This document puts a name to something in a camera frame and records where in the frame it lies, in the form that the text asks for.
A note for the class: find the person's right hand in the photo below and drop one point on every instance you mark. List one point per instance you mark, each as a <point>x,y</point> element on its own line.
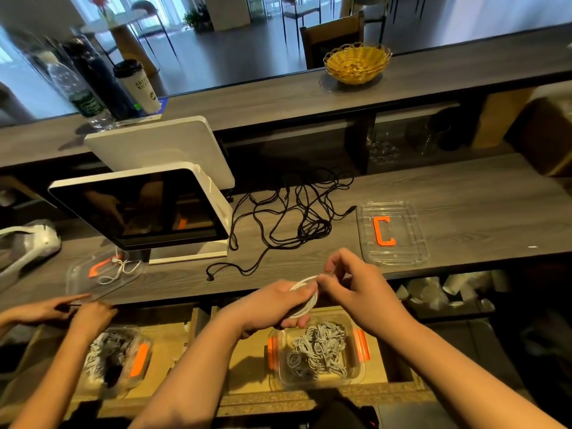
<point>371,295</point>

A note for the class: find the person's left hand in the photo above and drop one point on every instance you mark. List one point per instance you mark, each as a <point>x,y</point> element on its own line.
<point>268,306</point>

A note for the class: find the clear container drawer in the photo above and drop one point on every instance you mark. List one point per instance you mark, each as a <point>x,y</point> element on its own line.
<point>139,384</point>
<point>362,375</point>

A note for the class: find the person's left forearm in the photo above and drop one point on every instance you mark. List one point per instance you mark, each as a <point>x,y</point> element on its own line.
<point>192,379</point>

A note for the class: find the another person's forearm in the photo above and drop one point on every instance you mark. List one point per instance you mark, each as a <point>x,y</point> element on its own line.
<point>11,319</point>
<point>54,388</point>

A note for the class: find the person's right forearm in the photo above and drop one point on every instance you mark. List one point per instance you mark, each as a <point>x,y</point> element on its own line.
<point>474,379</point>

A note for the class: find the brown cardboard box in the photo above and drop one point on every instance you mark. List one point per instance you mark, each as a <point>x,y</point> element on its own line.
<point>552,138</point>

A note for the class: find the pile of white containers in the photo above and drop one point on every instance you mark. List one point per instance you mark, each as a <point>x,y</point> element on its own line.
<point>447,290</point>

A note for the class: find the wooden drawer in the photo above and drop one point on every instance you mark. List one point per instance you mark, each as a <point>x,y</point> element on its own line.
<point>174,362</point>
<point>402,371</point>

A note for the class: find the white touchscreen monitor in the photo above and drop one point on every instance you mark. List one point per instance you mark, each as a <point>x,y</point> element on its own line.
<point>134,205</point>

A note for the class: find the white customer display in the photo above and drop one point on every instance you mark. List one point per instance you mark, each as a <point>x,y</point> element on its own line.
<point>161,152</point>

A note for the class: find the grey wooden bar counter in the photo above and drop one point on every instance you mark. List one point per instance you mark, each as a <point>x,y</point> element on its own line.
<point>268,98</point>

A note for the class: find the flat cardboard sheet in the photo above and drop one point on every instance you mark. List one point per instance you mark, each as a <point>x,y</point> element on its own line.
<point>500,118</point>

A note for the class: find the blue white notebook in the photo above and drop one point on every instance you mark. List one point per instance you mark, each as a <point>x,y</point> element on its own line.
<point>163,104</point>

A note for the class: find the yellow woven basket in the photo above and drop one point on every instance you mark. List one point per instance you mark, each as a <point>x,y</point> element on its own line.
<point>357,65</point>

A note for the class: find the white headset device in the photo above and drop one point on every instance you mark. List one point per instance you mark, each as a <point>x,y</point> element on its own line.
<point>40,238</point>

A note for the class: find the white paper coffee cup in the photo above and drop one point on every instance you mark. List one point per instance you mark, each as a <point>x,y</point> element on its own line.
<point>139,87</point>

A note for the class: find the brown wooden chair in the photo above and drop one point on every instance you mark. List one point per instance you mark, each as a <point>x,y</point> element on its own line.
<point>331,40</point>

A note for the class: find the black thermos bottle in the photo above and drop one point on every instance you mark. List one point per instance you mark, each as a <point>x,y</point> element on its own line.
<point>103,80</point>

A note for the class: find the clear plastic water bottle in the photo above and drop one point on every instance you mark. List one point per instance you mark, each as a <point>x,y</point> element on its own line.
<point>80,93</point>

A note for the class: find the black metal chair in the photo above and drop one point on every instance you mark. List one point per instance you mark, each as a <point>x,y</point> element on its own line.
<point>368,9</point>
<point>299,11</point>
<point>154,18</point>

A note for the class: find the green potted plant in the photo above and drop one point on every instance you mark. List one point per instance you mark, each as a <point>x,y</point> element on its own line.
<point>197,19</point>

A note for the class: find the round wooden table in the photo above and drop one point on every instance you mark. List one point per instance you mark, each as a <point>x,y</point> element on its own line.
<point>121,22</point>

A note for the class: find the pink flower vase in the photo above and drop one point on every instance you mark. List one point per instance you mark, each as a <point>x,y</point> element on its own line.
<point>100,4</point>

